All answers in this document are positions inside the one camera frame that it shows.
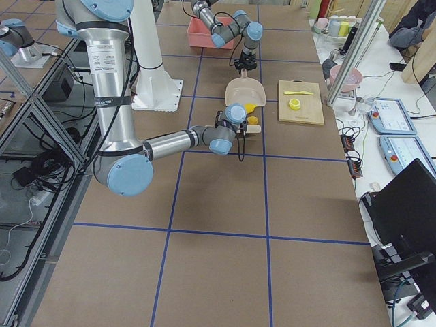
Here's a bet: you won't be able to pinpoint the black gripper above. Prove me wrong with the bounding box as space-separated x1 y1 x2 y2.
215 110 248 136
234 51 258 72

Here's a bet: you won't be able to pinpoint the brown toy potato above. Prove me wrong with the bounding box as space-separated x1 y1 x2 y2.
247 116 259 125

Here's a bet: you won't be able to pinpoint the yellow toy corn cob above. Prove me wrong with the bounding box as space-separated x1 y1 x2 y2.
244 103 258 114

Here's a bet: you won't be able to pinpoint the beige plastic dustpan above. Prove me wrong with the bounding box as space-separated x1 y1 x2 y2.
225 69 266 106

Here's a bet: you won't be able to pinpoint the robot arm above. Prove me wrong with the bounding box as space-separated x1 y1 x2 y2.
181 1 264 72
55 1 247 196

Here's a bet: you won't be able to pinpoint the pink plastic bin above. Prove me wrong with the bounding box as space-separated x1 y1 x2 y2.
187 17 234 50

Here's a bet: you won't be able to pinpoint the yellow plastic knife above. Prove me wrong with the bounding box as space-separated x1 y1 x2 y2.
283 91 314 95

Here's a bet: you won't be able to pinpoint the yellow lemon slices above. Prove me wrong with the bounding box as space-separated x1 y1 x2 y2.
287 98 301 110

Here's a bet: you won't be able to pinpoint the wooden cutting board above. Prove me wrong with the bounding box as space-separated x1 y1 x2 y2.
278 80 324 125

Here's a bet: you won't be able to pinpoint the pink bowl with ice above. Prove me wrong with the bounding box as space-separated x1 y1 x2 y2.
329 65 363 93

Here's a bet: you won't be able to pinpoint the upper teach pendant tablet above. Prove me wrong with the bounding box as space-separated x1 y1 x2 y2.
368 97 417 135

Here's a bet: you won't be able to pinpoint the teach pendant tablet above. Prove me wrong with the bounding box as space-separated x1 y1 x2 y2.
379 135 435 176
368 97 417 135

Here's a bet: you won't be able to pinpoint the lower teach pendant tablet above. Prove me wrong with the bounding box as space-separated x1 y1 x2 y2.
379 135 435 176

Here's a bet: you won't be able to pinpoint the person in dark jacket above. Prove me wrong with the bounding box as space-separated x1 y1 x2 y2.
389 0 435 51

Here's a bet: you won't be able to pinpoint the black laptop monitor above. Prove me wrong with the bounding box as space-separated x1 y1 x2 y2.
361 159 435 287

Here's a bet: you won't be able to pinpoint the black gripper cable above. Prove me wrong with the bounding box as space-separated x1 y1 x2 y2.
236 131 248 163

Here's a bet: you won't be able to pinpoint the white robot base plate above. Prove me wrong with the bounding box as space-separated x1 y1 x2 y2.
131 77 183 112

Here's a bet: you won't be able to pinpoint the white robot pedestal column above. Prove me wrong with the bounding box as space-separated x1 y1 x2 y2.
130 0 163 86

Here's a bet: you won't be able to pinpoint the aluminium frame post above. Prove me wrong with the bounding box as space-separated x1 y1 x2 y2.
326 0 386 107

